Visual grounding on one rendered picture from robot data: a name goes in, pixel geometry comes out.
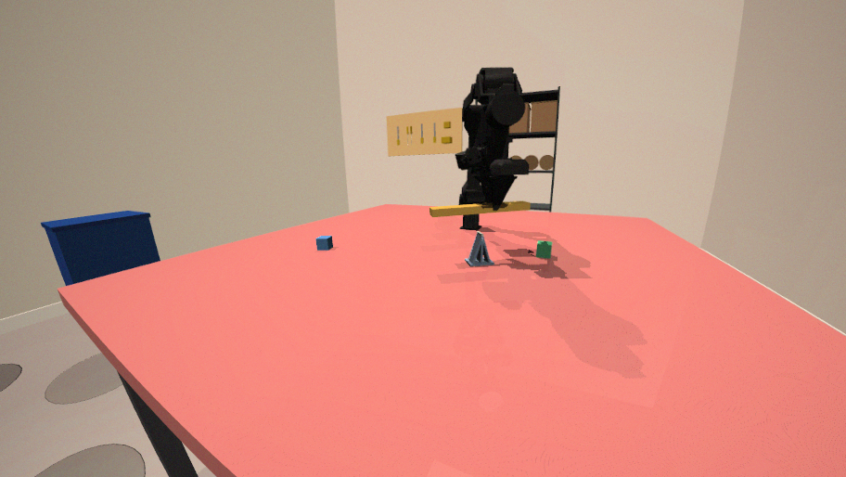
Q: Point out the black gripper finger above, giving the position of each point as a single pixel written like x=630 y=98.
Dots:
x=486 y=187
x=500 y=185

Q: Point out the small blue cube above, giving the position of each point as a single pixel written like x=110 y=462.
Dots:
x=324 y=243

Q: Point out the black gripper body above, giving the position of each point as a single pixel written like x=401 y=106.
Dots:
x=501 y=165

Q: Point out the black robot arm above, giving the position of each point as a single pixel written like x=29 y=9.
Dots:
x=505 y=107

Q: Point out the yellow bar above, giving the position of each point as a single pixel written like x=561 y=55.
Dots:
x=478 y=208

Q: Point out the small green cube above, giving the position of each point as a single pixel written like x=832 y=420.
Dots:
x=544 y=249

